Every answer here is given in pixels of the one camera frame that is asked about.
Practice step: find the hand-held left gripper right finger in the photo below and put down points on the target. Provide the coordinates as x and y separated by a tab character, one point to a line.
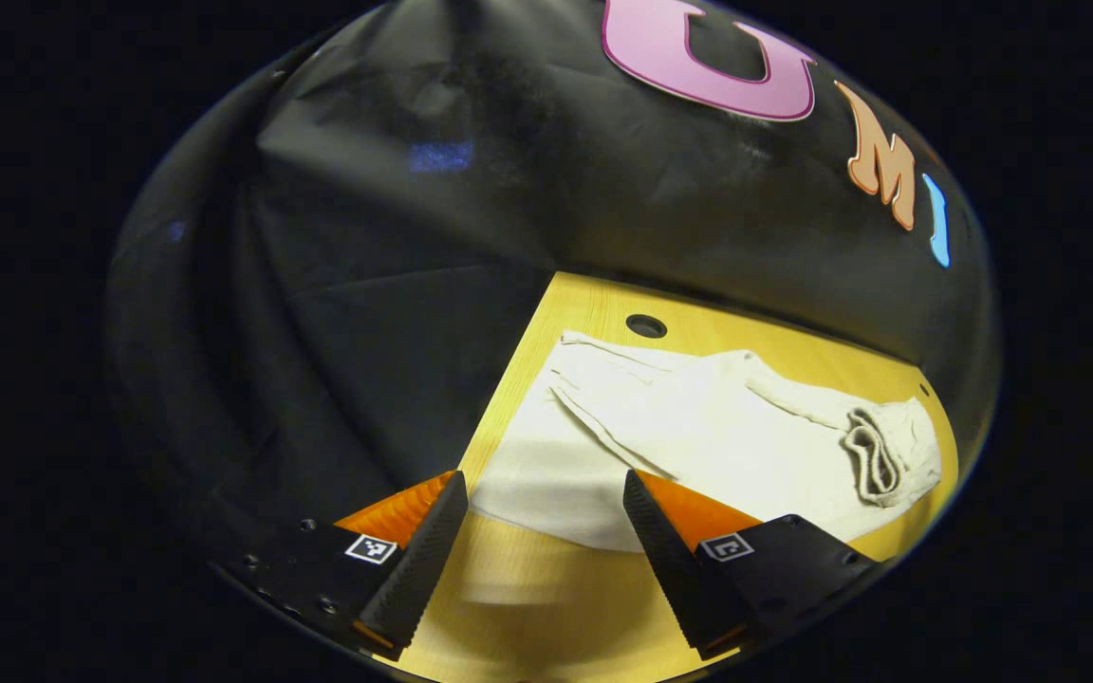
665	560

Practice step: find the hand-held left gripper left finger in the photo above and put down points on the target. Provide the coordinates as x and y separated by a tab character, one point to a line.
428	550

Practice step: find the white jeans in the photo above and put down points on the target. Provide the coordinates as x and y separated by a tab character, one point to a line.
698	436

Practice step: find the black backdrop cloth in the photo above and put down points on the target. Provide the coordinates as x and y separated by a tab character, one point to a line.
414	313

